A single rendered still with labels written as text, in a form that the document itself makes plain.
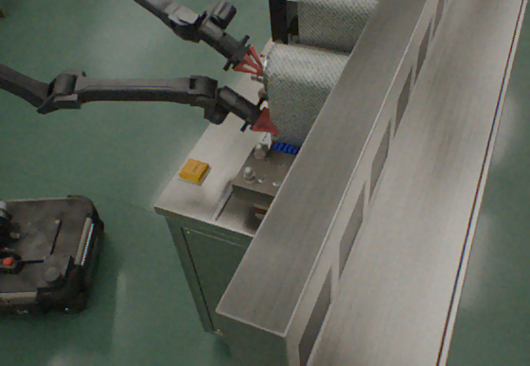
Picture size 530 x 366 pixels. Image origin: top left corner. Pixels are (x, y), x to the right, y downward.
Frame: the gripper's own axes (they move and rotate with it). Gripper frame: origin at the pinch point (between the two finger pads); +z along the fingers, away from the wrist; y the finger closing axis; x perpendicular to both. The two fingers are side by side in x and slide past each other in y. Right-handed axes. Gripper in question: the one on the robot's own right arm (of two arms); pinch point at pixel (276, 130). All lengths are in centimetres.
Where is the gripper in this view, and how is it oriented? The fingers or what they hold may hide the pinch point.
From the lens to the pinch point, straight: 161.6
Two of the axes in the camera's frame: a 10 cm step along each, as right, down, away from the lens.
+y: -3.9, 7.0, -6.0
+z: 8.3, 5.5, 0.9
